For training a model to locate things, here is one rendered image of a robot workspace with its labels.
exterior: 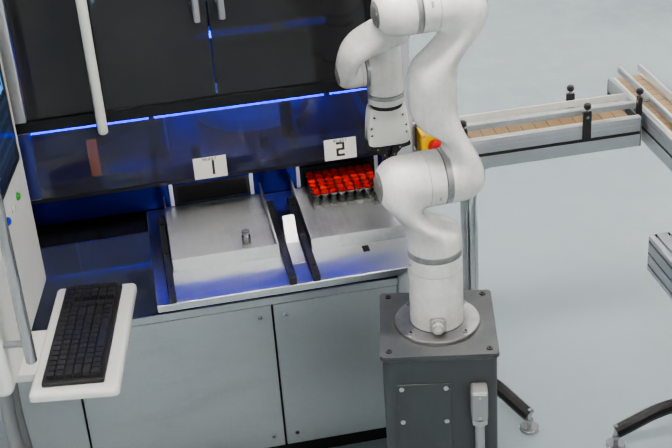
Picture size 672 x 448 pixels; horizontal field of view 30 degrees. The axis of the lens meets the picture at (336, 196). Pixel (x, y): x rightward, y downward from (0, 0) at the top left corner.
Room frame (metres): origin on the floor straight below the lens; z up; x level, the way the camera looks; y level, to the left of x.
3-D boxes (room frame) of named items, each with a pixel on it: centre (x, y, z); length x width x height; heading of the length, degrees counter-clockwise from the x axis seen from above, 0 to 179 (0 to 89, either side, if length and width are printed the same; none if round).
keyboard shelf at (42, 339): (2.48, 0.65, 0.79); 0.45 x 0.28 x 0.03; 1
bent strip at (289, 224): (2.68, 0.11, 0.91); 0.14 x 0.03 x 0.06; 9
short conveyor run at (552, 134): (3.19, -0.52, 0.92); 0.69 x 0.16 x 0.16; 99
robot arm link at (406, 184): (2.33, -0.17, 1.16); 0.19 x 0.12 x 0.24; 103
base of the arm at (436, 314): (2.34, -0.21, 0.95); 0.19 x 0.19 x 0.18
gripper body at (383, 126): (2.67, -0.13, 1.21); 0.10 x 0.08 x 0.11; 99
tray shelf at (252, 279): (2.75, 0.12, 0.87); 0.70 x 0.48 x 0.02; 99
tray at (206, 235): (2.80, 0.30, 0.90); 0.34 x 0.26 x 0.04; 9
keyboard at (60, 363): (2.48, 0.62, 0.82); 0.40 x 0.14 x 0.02; 1
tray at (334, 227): (2.85, -0.03, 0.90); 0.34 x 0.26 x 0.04; 9
